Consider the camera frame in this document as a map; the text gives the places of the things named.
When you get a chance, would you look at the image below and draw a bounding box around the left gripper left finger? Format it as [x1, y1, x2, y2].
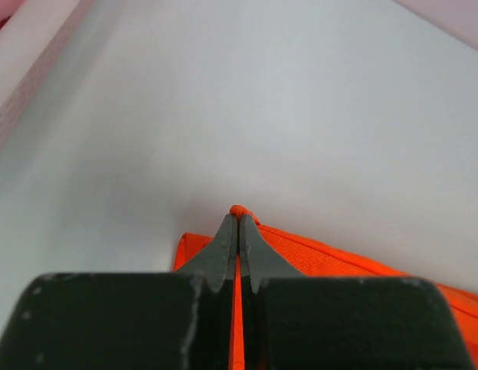
[0, 215, 237, 369]

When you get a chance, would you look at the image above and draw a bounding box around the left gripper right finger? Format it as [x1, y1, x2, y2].
[238, 215, 473, 369]

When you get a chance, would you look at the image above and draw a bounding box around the white plastic basket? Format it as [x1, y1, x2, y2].
[0, 1, 93, 150]

